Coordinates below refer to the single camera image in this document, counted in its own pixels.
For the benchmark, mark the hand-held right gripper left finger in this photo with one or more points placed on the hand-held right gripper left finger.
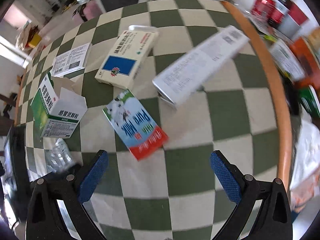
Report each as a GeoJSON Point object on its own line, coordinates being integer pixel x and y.
{"type": "Point", "coordinates": [93, 175]}

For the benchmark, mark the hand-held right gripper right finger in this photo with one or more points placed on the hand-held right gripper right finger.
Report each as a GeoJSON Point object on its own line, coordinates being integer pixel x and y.
{"type": "Point", "coordinates": [225, 177]}

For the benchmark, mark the crushed clear plastic bottle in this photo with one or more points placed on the crushed clear plastic bottle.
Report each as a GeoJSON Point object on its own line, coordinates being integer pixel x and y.
{"type": "Point", "coordinates": [58, 157]}

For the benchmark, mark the green white checkered tablecloth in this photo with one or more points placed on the green white checkered tablecloth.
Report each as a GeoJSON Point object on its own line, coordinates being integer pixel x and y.
{"type": "Point", "coordinates": [225, 120]}

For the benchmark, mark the milk carton with red base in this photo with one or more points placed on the milk carton with red base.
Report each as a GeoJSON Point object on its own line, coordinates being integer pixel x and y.
{"type": "Point", "coordinates": [135, 127]}

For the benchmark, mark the green and white medicine box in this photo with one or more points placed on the green and white medicine box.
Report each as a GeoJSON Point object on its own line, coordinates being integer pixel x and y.
{"type": "Point", "coordinates": [57, 110]}

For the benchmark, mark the black monitor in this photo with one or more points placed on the black monitor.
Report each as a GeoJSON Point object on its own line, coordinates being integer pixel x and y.
{"type": "Point", "coordinates": [12, 160]}

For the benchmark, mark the white plastic bag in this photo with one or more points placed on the white plastic bag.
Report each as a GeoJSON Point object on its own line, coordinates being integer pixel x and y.
{"type": "Point", "coordinates": [307, 160]}

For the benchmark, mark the wooden table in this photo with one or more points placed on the wooden table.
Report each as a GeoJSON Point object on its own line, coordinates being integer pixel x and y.
{"type": "Point", "coordinates": [271, 75]}

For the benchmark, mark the long white cardboard box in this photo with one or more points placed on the long white cardboard box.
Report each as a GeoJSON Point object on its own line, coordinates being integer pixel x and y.
{"type": "Point", "coordinates": [200, 65]}

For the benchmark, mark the flat white box with barcode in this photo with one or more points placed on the flat white box with barcode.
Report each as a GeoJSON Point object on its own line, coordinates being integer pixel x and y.
{"type": "Point", "coordinates": [71, 60]}

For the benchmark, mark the cream medicine box blue square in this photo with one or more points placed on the cream medicine box blue square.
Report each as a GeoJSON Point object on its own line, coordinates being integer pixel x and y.
{"type": "Point", "coordinates": [127, 57]}

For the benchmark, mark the white labelled box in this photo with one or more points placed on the white labelled box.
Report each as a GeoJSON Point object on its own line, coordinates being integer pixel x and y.
{"type": "Point", "coordinates": [287, 60]}

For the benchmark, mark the orange box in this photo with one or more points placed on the orange box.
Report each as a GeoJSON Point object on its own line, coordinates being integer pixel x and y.
{"type": "Point", "coordinates": [306, 52]}

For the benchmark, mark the yellow box with bag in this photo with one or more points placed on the yellow box with bag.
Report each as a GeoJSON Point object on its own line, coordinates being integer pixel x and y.
{"type": "Point", "coordinates": [30, 36]}

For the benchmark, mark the pink stool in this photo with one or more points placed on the pink stool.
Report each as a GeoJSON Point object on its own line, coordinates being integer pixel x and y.
{"type": "Point", "coordinates": [90, 11]}

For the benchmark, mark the red drink can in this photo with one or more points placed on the red drink can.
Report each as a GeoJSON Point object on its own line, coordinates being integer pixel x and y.
{"type": "Point", "coordinates": [262, 3]}

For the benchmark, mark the red and black box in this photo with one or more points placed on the red and black box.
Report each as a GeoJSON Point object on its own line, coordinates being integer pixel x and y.
{"type": "Point", "coordinates": [295, 12]}

